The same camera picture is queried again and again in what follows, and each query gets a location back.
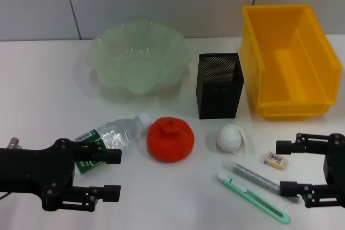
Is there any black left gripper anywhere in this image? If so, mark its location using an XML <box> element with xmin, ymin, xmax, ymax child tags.
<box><xmin>0</xmin><ymin>137</ymin><xmax>122</xmax><ymax>212</ymax></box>

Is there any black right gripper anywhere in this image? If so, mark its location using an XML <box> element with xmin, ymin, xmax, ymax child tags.
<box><xmin>276</xmin><ymin>132</ymin><xmax>345</xmax><ymax>209</ymax></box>

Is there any beige eraser with barcode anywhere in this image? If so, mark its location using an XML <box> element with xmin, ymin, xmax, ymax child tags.
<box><xmin>263</xmin><ymin>150</ymin><xmax>289</xmax><ymax>171</ymax></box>

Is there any grey marker pen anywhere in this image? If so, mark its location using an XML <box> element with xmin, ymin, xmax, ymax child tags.
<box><xmin>221</xmin><ymin>161</ymin><xmax>300</xmax><ymax>204</ymax></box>

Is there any clear green-label water bottle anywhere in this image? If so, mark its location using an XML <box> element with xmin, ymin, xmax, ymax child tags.
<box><xmin>72</xmin><ymin>113</ymin><xmax>151</xmax><ymax>176</ymax></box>

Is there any mint green utility knife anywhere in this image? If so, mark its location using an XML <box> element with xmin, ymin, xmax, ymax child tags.
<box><xmin>217</xmin><ymin>172</ymin><xmax>291</xmax><ymax>225</ymax></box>

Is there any white paper ball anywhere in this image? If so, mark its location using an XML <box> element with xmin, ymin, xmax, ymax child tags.
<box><xmin>215</xmin><ymin>123</ymin><xmax>249</xmax><ymax>157</ymax></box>

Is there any orange fruit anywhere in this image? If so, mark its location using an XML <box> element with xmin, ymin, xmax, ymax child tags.
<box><xmin>147</xmin><ymin>116</ymin><xmax>195</xmax><ymax>164</ymax></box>

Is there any black mesh pen holder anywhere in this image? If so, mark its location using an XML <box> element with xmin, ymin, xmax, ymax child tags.
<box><xmin>196</xmin><ymin>52</ymin><xmax>245</xmax><ymax>120</ymax></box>

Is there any translucent green fruit bowl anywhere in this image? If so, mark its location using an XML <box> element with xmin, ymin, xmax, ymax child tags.
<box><xmin>85</xmin><ymin>19</ymin><xmax>191</xmax><ymax>96</ymax></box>

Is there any yellow plastic bin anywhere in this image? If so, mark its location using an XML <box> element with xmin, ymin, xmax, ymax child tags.
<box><xmin>239</xmin><ymin>3</ymin><xmax>343</xmax><ymax>122</ymax></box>

